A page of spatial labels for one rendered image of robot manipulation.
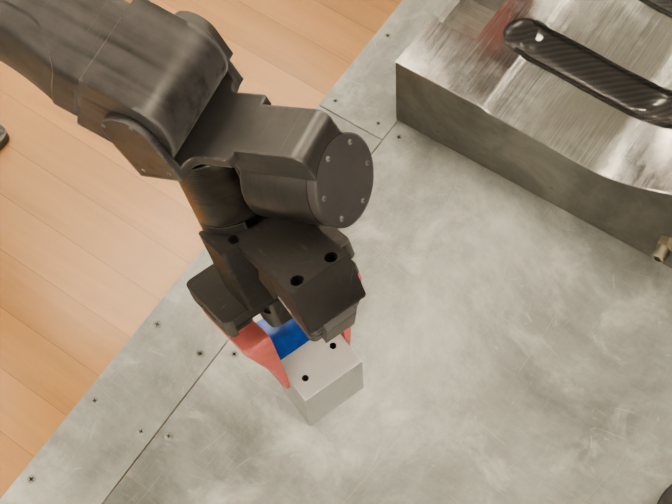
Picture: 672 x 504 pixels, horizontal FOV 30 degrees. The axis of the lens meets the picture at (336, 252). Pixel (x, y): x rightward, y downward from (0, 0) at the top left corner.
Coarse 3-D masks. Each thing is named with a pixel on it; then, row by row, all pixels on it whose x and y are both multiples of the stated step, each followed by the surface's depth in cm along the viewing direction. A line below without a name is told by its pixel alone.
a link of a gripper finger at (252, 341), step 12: (204, 312) 87; (216, 324) 85; (252, 324) 84; (228, 336) 84; (240, 336) 83; (252, 336) 83; (264, 336) 83; (240, 348) 83; (252, 348) 82; (264, 348) 83; (264, 360) 84; (276, 360) 85; (276, 372) 86; (288, 384) 88
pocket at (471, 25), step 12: (456, 0) 112; (468, 0) 113; (480, 0) 112; (492, 0) 111; (504, 0) 110; (444, 12) 111; (456, 12) 113; (468, 12) 113; (480, 12) 113; (492, 12) 112; (456, 24) 112; (468, 24) 112; (480, 24) 112
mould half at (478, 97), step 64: (512, 0) 110; (576, 0) 110; (448, 64) 107; (512, 64) 107; (640, 64) 107; (448, 128) 111; (512, 128) 104; (576, 128) 104; (640, 128) 104; (576, 192) 106; (640, 192) 101
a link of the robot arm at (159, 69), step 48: (0, 0) 71; (48, 0) 71; (96, 0) 72; (144, 0) 73; (0, 48) 73; (48, 48) 70; (96, 48) 71; (144, 48) 72; (192, 48) 72; (48, 96) 74; (96, 96) 71; (144, 96) 70; (192, 96) 72
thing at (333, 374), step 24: (288, 336) 91; (336, 336) 89; (288, 360) 89; (312, 360) 89; (336, 360) 88; (360, 360) 88; (312, 384) 88; (336, 384) 89; (360, 384) 92; (312, 408) 89
